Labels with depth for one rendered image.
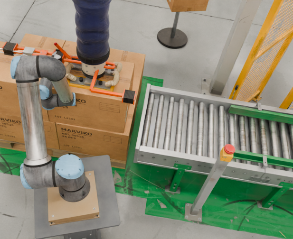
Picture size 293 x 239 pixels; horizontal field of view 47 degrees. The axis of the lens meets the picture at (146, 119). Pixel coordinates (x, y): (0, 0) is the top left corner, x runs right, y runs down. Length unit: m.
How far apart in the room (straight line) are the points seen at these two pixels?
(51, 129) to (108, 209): 0.99
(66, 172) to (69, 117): 0.85
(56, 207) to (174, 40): 2.90
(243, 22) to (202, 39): 1.39
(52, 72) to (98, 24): 0.47
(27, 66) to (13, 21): 2.91
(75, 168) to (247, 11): 2.08
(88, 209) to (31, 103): 0.71
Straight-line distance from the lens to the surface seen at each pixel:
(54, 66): 1.80
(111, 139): 2.76
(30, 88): 1.82
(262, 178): 2.81
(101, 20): 2.10
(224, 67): 3.60
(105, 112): 2.51
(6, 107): 2.81
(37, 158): 1.92
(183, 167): 2.68
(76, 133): 2.80
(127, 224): 2.93
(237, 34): 3.34
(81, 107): 2.53
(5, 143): 3.29
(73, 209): 2.08
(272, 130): 3.07
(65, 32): 4.43
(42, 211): 2.18
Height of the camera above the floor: 2.74
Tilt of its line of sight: 52 degrees down
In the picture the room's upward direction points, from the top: 10 degrees clockwise
